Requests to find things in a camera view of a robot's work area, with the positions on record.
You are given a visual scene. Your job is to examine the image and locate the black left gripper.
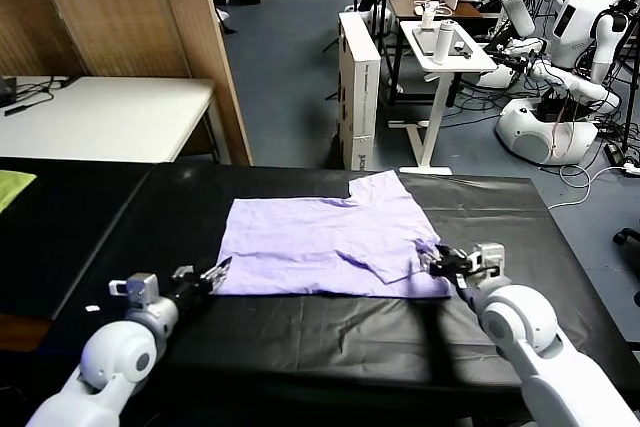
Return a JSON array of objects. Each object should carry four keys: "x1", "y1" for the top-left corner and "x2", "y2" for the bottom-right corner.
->
[{"x1": 172, "y1": 256, "x2": 234, "y2": 308}]

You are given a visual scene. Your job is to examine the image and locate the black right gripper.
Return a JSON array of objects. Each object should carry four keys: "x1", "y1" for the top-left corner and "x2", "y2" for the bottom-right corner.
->
[{"x1": 417, "y1": 244, "x2": 476, "y2": 281}]

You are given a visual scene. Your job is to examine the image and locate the lilac t-shirt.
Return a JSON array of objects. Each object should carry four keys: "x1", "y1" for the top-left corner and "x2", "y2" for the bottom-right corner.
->
[{"x1": 212, "y1": 170, "x2": 454, "y2": 301}]

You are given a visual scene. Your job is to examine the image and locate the large black table cover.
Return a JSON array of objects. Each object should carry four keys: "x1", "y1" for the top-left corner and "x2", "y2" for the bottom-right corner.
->
[{"x1": 39, "y1": 164, "x2": 640, "y2": 398}]

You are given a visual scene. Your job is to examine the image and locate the white standing desk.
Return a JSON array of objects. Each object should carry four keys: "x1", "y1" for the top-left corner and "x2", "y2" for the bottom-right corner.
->
[{"x1": 387, "y1": 20, "x2": 499, "y2": 176}]

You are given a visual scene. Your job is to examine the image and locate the small black table cover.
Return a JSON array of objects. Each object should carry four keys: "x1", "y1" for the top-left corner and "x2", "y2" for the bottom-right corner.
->
[{"x1": 0, "y1": 156, "x2": 154, "y2": 322}]

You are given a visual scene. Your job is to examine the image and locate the tall white cardboard box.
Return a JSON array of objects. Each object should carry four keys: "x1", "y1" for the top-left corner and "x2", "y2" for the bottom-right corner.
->
[{"x1": 337, "y1": 11, "x2": 382, "y2": 172}]

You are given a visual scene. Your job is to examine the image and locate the white table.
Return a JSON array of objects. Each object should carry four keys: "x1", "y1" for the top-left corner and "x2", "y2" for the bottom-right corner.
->
[{"x1": 0, "y1": 75, "x2": 221, "y2": 164}]

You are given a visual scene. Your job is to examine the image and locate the black chair base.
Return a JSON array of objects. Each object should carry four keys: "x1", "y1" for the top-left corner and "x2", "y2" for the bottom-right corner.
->
[{"x1": 613, "y1": 219, "x2": 640, "y2": 306}]

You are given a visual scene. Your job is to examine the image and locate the white bottle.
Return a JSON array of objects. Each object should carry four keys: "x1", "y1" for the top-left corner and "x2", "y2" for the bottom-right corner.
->
[{"x1": 432, "y1": 19, "x2": 456, "y2": 66}]

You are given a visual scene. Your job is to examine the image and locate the grey tablet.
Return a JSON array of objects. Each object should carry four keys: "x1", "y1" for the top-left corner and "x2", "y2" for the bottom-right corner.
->
[{"x1": 412, "y1": 26, "x2": 469, "y2": 56}]

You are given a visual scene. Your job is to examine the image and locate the green cloth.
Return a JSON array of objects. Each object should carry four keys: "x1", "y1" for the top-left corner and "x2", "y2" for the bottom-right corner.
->
[{"x1": 0, "y1": 170, "x2": 38, "y2": 213}]

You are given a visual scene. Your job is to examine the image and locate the white desktop stand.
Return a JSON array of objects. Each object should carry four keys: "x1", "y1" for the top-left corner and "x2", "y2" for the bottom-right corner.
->
[{"x1": 413, "y1": 0, "x2": 449, "y2": 28}]

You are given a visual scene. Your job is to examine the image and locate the black tripod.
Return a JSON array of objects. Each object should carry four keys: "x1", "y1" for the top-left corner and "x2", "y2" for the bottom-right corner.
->
[{"x1": 618, "y1": 21, "x2": 640, "y2": 153}]

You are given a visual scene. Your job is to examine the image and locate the brown desk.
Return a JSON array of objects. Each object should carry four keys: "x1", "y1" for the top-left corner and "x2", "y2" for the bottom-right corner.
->
[{"x1": 387, "y1": 0, "x2": 501, "y2": 103}]

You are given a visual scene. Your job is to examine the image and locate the white humanoid robot with base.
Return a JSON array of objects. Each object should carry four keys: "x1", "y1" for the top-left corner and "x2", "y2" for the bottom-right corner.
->
[{"x1": 494, "y1": 0, "x2": 634, "y2": 167}]

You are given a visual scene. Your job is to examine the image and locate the wooden partition screen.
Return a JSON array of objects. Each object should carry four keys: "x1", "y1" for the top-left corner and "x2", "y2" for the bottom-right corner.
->
[{"x1": 0, "y1": 0, "x2": 254, "y2": 167}]

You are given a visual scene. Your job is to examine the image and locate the black box on white table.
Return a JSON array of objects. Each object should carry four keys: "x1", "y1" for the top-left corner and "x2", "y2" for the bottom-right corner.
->
[{"x1": 0, "y1": 75, "x2": 19, "y2": 108}]

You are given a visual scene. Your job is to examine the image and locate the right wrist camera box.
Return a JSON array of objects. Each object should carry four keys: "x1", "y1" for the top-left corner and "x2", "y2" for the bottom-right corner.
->
[{"x1": 469, "y1": 242, "x2": 506, "y2": 278}]

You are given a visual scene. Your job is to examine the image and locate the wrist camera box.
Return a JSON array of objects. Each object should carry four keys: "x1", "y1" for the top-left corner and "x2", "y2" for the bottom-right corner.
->
[
  {"x1": 108, "y1": 272, "x2": 161, "y2": 308},
  {"x1": 469, "y1": 242, "x2": 506, "y2": 278}
]

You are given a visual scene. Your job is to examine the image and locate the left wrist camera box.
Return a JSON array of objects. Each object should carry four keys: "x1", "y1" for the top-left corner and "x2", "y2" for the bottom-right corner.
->
[{"x1": 108, "y1": 272, "x2": 161, "y2": 308}]

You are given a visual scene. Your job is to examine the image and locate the white floor cable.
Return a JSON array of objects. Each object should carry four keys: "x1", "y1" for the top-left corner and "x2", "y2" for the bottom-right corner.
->
[{"x1": 547, "y1": 164, "x2": 640, "y2": 211}]

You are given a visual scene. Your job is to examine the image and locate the black cable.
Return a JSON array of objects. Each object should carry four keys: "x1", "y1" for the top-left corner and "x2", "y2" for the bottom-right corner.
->
[{"x1": 3, "y1": 75, "x2": 76, "y2": 117}]

